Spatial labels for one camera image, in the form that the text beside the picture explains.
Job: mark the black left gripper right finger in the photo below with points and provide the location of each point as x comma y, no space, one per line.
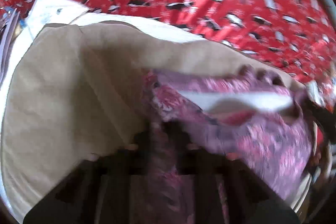
248,198

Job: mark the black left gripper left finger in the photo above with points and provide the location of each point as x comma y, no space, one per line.
94,192

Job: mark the purple floral garment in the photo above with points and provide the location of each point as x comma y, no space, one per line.
251,117

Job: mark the beige fleece blanket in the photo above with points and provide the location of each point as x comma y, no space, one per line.
76,95

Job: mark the white paper sheets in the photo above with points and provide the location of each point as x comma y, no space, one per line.
53,11

